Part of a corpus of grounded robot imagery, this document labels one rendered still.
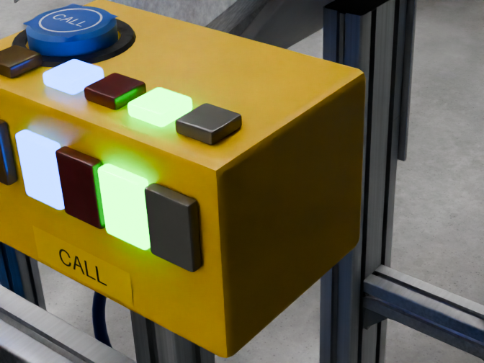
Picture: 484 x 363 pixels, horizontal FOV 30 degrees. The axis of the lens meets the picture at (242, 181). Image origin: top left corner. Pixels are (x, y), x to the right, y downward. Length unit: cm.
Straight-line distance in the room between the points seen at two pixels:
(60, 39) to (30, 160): 6
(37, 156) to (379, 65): 60
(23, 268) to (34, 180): 56
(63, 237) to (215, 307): 9
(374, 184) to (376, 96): 11
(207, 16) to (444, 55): 236
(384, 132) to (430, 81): 191
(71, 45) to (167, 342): 15
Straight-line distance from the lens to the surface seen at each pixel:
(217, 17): 75
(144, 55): 40
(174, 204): 32
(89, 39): 40
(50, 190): 38
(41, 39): 40
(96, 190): 35
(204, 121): 32
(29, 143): 37
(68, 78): 37
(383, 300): 107
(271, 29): 87
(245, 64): 38
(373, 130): 96
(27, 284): 96
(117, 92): 35
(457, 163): 245
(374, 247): 105
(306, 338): 185
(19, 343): 58
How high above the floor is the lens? 123
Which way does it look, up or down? 32 degrees down
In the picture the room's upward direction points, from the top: 2 degrees counter-clockwise
